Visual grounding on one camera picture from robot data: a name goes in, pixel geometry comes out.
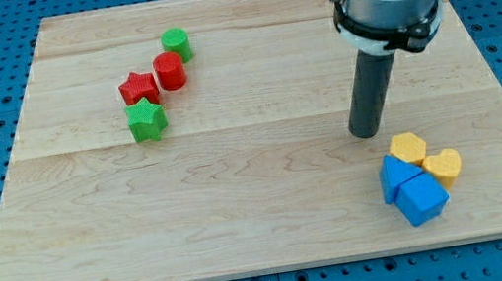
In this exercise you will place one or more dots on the wooden board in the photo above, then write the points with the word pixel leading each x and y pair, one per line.
pixel 256 171

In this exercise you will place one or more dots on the green star block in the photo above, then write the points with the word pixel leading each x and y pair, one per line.
pixel 146 120

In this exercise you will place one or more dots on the red cylinder block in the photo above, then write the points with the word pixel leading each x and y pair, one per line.
pixel 170 72

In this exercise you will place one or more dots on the red star block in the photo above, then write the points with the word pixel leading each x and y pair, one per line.
pixel 138 86

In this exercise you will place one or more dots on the green cylinder block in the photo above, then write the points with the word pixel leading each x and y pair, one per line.
pixel 176 40

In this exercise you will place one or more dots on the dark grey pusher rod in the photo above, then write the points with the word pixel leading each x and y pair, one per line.
pixel 371 81

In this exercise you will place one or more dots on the blue triangle block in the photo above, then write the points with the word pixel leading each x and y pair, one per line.
pixel 393 173

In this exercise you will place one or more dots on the yellow hexagon block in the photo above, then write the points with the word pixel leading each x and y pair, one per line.
pixel 408 147

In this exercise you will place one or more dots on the blue cube block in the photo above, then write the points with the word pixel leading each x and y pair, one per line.
pixel 421 199

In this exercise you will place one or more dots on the yellow heart block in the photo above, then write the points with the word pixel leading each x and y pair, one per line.
pixel 444 167

